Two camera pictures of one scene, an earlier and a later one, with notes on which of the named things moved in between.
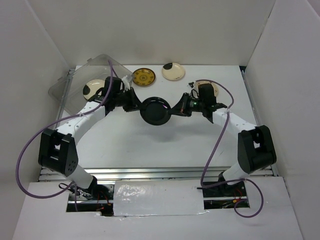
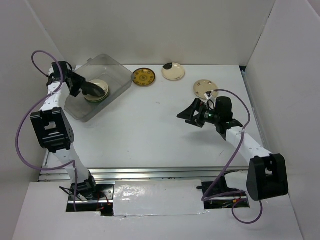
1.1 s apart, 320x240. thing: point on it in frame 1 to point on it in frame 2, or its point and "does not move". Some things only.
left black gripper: x=135 y=103 to x=79 y=80
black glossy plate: x=155 y=111 to x=92 y=89
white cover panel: x=158 y=197 does not move
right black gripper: x=180 y=107 to x=188 y=113
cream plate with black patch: x=173 y=71 does not move
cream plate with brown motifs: x=197 y=83 does not move
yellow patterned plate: x=144 y=76 does not move
